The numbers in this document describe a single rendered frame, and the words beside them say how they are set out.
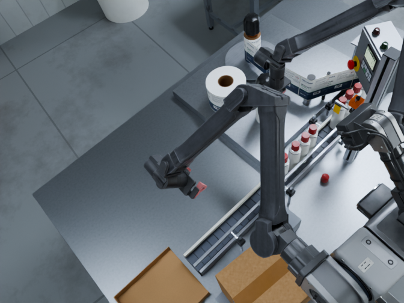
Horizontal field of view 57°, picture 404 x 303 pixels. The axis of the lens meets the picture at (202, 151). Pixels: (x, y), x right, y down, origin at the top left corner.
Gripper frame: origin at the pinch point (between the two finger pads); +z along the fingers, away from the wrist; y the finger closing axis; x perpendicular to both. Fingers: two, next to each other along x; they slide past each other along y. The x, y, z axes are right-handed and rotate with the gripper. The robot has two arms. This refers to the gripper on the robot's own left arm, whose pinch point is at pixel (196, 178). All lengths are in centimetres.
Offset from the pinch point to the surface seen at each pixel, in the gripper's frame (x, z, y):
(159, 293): 51, 3, -13
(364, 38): -73, 24, -11
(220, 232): 20.7, 21.3, -12.2
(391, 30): -79, 26, -17
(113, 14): 7, 126, 255
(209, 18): -40, 162, 174
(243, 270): 10.5, -0.8, -35.4
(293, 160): -19.6, 39.9, -12.4
